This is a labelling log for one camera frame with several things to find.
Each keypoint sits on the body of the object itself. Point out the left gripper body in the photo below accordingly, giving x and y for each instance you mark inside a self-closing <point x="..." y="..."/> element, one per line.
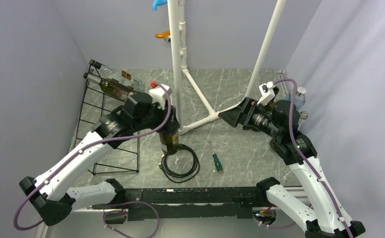
<point x="156" y="116"/>

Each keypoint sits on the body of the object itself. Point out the small clear glass bottle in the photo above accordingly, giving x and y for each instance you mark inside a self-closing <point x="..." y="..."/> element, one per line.
<point x="303" y="116"/>

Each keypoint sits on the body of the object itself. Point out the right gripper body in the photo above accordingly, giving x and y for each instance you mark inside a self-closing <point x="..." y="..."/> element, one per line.
<point x="256" y="117"/>

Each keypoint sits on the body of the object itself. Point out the clear glass liquor bottle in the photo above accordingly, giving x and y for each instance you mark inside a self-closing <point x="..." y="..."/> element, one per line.
<point x="117" y="74"/>

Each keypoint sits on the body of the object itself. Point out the green handled screwdriver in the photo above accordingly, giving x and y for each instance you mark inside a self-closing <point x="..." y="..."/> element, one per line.
<point x="217" y="163"/>

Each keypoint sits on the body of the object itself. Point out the black wire wine rack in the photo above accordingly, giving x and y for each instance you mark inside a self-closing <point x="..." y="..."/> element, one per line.
<point x="98" y="112"/>

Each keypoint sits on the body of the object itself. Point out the blue hook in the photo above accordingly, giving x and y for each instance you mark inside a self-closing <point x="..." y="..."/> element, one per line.
<point x="157" y="3"/>

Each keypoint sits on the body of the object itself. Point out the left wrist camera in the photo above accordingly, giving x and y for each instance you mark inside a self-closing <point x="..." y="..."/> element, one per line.
<point x="158" y="95"/>

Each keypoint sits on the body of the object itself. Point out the white PVC pipe frame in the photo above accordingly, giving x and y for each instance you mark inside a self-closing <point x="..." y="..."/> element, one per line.
<point x="235" y="32"/>

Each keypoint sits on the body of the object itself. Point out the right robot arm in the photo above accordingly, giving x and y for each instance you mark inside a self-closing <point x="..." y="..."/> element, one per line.
<point x="325" y="217"/>

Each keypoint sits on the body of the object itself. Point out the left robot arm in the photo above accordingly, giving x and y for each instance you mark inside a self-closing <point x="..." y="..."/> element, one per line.
<point x="52" y="194"/>

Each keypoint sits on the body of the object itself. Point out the dark green wine bottle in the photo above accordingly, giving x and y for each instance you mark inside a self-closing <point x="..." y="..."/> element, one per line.
<point x="119" y="88"/>

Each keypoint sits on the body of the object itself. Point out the blue glass bottle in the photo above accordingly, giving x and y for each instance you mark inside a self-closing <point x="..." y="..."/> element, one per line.
<point x="300" y="97"/>

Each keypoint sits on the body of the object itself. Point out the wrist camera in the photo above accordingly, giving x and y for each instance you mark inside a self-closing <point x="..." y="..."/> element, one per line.
<point x="267" y="93"/>
<point x="158" y="95"/>

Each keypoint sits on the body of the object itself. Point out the orange hook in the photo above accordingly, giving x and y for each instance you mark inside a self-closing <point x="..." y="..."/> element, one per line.
<point x="166" y="36"/>

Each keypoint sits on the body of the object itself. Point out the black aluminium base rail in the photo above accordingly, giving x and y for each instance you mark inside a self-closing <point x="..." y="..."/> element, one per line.
<point x="148" y="203"/>

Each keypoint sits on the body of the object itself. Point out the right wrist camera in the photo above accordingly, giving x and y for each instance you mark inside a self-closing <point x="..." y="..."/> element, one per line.
<point x="267" y="93"/>

